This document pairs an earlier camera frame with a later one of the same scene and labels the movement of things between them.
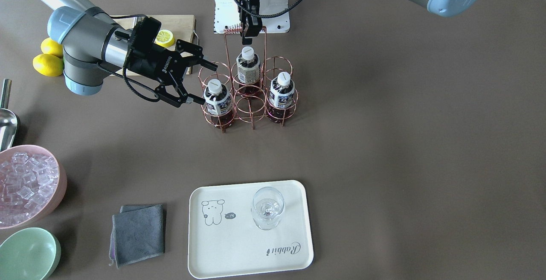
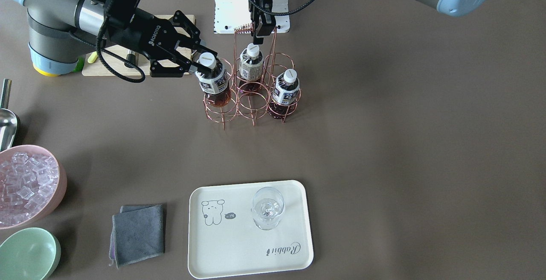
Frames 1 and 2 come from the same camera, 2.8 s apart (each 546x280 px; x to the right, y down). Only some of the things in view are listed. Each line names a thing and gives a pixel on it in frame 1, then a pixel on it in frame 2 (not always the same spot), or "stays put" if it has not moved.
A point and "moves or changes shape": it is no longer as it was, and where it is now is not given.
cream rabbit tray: (248, 228) stays put
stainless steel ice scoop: (8, 119) stays put
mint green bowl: (30, 253) stays put
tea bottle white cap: (215, 86) moves or changes shape
